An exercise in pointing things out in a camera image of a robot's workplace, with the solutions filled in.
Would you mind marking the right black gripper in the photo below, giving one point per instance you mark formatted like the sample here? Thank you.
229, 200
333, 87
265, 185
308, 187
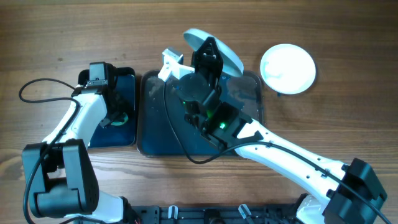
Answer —
201, 62

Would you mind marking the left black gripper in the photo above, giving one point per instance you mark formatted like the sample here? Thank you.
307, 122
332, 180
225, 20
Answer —
123, 103

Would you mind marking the green yellow sponge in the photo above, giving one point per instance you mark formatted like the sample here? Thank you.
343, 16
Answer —
120, 120

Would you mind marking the white plate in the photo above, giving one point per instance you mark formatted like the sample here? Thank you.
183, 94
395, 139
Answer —
288, 69
232, 65

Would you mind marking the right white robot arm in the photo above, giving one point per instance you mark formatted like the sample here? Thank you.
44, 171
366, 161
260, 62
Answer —
336, 192

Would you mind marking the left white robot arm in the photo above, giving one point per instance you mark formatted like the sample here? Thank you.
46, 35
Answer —
60, 179

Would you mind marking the small dark blue tray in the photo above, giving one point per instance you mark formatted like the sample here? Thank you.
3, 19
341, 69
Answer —
125, 135

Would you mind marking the large dark tray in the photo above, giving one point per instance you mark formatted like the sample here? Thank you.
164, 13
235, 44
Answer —
161, 125

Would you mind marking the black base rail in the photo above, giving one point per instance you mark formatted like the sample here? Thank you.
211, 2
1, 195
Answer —
266, 214

